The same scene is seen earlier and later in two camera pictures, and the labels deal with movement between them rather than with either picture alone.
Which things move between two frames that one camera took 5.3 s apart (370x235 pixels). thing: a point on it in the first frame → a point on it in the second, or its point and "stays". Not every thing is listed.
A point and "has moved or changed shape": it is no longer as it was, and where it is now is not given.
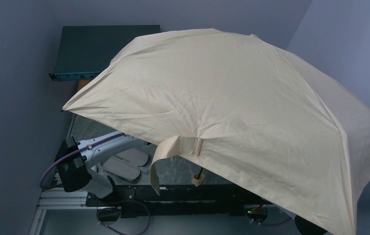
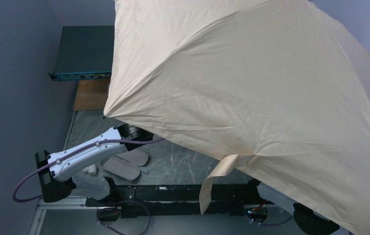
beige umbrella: [246, 114] has moved or changed shape
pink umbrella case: [126, 164] stays
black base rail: [143, 200] stays
